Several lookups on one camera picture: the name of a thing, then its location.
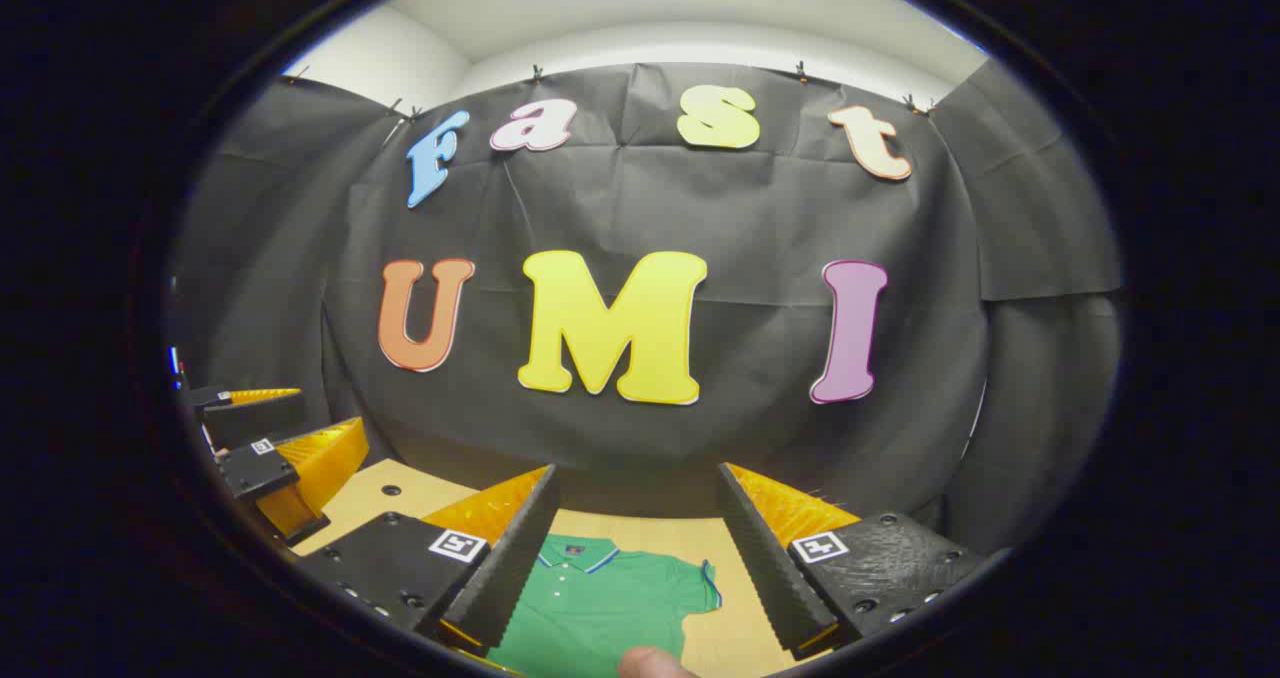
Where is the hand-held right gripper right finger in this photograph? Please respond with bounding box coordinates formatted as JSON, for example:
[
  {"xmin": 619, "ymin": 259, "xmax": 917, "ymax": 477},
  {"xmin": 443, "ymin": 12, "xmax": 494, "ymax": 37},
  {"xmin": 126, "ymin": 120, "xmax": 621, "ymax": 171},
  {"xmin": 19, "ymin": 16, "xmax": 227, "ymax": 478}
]
[{"xmin": 716, "ymin": 462, "xmax": 989, "ymax": 661}]

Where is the black backdrop cloth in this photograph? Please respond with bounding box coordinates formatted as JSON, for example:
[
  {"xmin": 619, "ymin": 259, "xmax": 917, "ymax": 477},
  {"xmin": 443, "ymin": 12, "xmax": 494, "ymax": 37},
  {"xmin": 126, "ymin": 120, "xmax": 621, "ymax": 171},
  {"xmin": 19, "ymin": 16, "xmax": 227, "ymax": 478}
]
[{"xmin": 165, "ymin": 58, "xmax": 1126, "ymax": 559}]

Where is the green T-shirt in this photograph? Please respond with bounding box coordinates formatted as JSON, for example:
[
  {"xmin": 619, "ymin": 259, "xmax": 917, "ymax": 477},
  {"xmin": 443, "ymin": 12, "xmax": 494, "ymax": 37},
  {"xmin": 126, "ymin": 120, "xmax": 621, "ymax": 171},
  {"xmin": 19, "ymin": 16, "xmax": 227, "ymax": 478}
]
[{"xmin": 487, "ymin": 533, "xmax": 724, "ymax": 678}]

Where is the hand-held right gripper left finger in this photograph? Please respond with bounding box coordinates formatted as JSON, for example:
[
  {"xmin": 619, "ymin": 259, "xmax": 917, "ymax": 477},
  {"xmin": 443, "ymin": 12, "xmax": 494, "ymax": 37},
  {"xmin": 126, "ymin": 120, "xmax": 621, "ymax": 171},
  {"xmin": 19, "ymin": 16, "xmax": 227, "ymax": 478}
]
[{"xmin": 293, "ymin": 464, "xmax": 561, "ymax": 671}]

